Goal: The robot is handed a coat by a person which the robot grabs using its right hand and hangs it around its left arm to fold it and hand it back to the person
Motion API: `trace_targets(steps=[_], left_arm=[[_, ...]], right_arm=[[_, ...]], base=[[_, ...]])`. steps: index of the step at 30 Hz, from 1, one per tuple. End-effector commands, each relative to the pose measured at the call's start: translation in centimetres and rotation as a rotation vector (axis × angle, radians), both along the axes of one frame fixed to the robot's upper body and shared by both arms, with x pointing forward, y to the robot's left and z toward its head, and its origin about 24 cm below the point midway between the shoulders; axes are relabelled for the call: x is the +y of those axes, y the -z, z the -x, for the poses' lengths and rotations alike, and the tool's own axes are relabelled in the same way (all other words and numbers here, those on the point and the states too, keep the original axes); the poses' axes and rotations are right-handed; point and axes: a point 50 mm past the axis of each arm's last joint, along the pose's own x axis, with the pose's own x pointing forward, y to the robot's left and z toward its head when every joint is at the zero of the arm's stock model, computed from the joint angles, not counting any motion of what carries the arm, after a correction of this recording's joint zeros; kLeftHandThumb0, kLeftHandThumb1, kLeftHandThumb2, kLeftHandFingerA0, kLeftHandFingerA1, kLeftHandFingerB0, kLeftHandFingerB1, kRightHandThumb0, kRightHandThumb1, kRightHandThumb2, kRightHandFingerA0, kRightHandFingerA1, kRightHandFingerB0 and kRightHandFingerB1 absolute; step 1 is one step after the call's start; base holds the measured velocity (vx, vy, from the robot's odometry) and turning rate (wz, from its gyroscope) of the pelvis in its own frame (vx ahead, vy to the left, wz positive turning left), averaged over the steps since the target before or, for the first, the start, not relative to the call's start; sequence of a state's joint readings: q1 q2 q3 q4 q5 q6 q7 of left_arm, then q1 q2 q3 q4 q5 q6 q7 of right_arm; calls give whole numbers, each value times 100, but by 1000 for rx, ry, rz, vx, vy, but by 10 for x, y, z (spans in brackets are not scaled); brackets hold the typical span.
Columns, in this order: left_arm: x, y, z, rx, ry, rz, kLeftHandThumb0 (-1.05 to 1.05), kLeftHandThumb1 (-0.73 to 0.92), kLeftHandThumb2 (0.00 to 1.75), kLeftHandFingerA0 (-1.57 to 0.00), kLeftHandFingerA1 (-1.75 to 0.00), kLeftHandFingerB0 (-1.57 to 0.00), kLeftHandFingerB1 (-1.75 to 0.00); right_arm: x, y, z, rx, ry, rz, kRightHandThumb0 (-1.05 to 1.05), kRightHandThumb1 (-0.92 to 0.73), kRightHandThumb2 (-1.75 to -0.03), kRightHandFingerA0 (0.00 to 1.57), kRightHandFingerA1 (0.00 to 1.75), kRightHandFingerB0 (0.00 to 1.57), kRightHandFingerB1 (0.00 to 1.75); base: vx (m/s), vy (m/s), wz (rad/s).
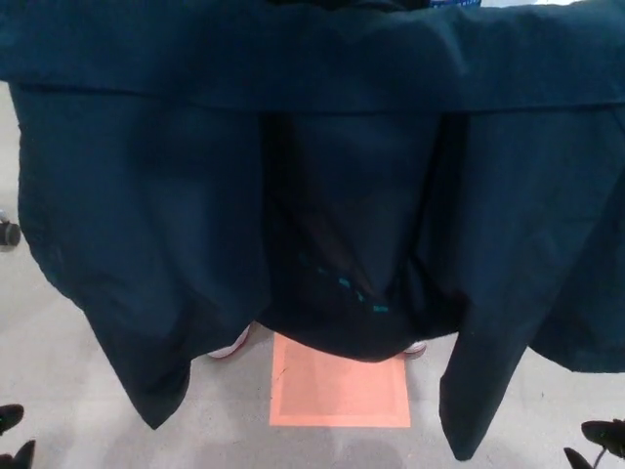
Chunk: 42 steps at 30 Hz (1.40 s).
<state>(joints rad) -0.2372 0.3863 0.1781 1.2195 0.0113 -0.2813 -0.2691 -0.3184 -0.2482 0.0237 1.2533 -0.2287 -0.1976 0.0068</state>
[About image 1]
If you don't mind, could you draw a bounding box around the robot left black hand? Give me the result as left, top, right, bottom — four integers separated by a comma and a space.
0, 404, 37, 469

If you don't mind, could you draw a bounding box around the robot right black hand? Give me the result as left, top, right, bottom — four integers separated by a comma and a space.
563, 418, 625, 469

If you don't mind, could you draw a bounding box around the dark blue coat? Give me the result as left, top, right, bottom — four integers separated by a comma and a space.
0, 0, 625, 463

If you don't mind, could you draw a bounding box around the person's right red white sneaker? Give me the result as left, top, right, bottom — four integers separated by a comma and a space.
208, 324, 255, 360

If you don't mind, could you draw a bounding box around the person's black sweater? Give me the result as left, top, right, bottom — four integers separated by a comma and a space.
266, 0, 482, 12

